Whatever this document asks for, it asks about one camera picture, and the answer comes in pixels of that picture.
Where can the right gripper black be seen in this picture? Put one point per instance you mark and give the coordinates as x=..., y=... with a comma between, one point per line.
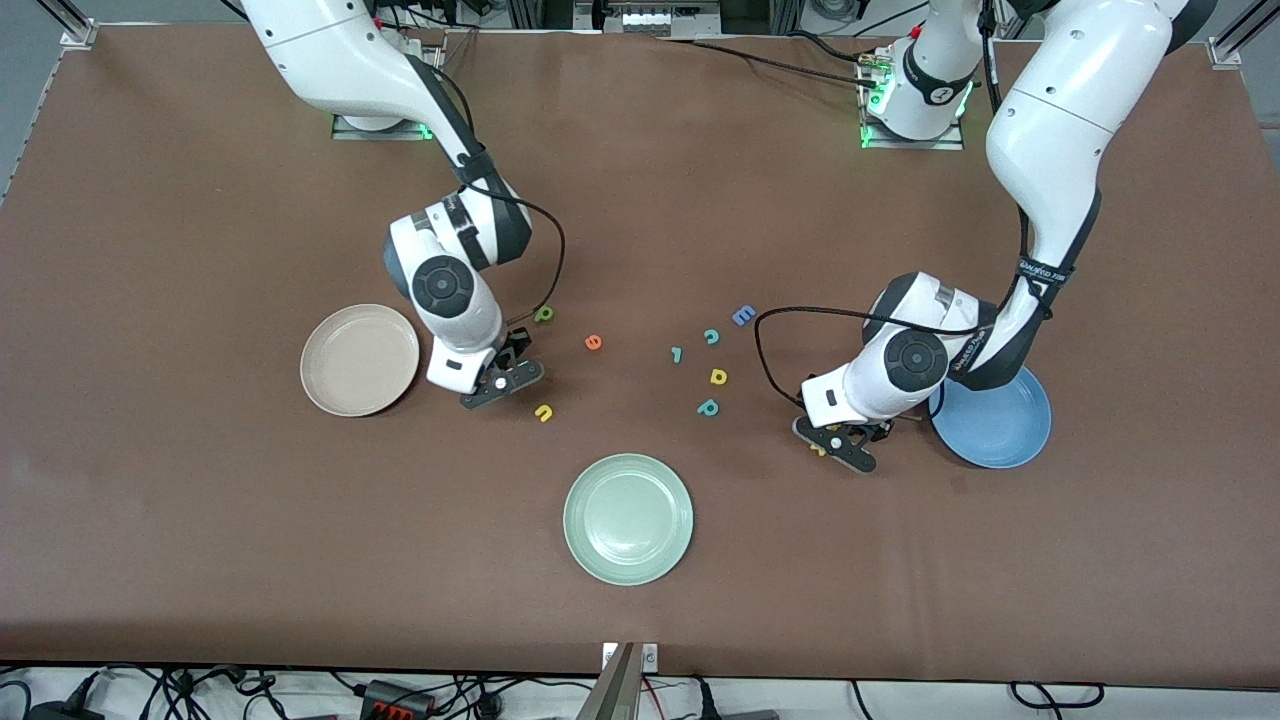
x=516, y=347

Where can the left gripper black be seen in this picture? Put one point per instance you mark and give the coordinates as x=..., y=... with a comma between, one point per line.
x=879, y=430

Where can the green letter p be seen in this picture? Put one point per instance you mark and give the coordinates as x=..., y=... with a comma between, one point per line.
x=539, y=319

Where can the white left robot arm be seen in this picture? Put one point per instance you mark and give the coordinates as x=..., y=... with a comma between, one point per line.
x=1060, y=110

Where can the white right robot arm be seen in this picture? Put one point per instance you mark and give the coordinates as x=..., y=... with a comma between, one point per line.
x=330, y=60

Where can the blue plate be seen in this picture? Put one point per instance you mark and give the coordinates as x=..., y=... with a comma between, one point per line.
x=1000, y=430

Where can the beige brown plate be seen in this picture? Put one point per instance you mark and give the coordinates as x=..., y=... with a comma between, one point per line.
x=360, y=360

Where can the teal letter p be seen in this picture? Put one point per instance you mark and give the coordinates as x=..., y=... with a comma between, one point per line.
x=704, y=410

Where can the blue letter E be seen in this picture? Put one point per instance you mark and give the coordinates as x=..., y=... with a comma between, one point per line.
x=743, y=316

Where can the pale green plate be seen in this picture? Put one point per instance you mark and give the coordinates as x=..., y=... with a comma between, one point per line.
x=628, y=520

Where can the grey control box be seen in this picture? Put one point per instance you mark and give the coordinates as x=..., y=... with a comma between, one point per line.
x=650, y=18

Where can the aluminium profile beam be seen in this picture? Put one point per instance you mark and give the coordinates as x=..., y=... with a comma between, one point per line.
x=612, y=690

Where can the black orange power strip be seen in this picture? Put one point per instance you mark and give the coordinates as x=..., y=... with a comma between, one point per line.
x=395, y=700

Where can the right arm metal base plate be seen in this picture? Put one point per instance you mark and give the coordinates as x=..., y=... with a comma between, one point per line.
x=370, y=133

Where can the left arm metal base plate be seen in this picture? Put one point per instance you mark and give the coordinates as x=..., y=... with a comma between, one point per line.
x=915, y=144

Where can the white mounting bracket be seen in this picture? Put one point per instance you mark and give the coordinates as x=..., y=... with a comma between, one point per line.
x=650, y=656

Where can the aluminium table corner post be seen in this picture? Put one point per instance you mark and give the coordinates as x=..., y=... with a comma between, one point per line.
x=80, y=35
x=1225, y=50

